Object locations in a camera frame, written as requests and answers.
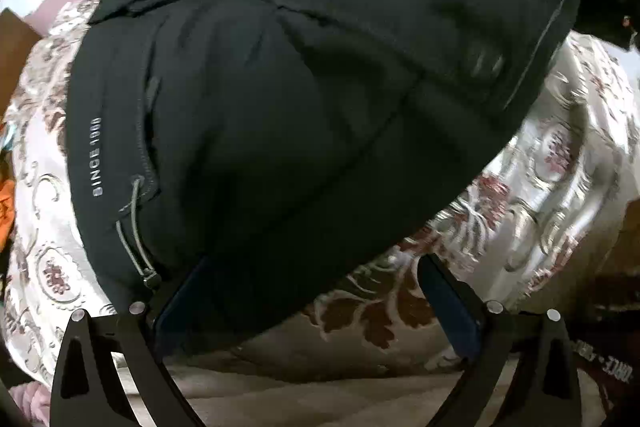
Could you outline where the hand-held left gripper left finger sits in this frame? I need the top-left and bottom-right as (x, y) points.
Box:
(50, 257), (216, 427)

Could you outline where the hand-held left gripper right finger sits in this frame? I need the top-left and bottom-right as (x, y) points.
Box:
(417, 252), (593, 427)

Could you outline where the black jacket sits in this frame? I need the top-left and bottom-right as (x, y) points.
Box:
(65, 0), (591, 348)

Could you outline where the beige fleece blanket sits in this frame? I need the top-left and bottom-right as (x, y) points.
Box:
(110, 307), (616, 427)

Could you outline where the floral satin bedspread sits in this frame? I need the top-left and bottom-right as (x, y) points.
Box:
(0, 0), (640, 388)

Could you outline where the pink cloth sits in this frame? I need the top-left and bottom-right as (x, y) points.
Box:
(10, 382), (53, 427)

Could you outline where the orange garment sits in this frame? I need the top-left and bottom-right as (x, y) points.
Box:
(0, 177), (18, 238)

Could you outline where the wooden headboard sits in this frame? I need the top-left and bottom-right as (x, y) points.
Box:
(0, 7), (43, 118)

